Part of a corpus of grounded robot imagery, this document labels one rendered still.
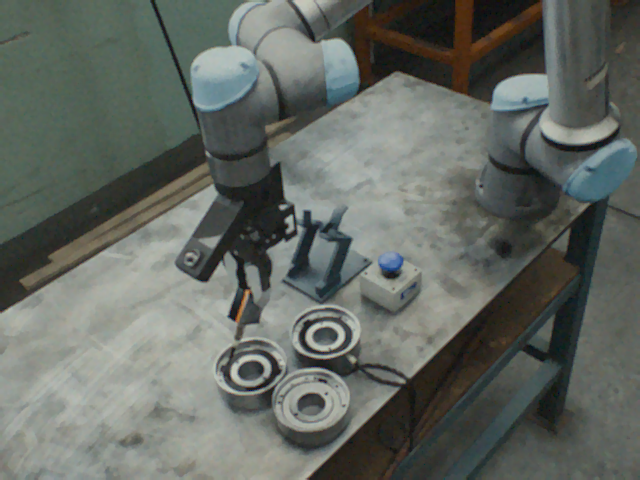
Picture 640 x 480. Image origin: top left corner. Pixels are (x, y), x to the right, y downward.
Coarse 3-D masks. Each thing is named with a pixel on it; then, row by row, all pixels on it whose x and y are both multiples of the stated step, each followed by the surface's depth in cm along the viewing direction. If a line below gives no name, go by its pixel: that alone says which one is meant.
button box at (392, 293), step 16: (368, 272) 119; (384, 272) 118; (400, 272) 118; (416, 272) 118; (368, 288) 119; (384, 288) 116; (400, 288) 116; (416, 288) 120; (384, 304) 118; (400, 304) 118
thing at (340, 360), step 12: (312, 312) 115; (324, 312) 115; (336, 312) 115; (348, 312) 113; (300, 324) 114; (324, 324) 113; (336, 324) 113; (348, 324) 113; (312, 336) 112; (324, 336) 114; (336, 336) 113; (360, 336) 111; (300, 348) 110; (324, 348) 110; (348, 348) 108; (300, 360) 109; (312, 360) 108; (324, 360) 107; (336, 360) 107; (348, 360) 109
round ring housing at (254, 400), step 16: (224, 352) 109; (272, 352) 110; (240, 368) 109; (256, 368) 110; (224, 384) 106; (240, 384) 106; (256, 384) 105; (272, 384) 104; (240, 400) 104; (256, 400) 104
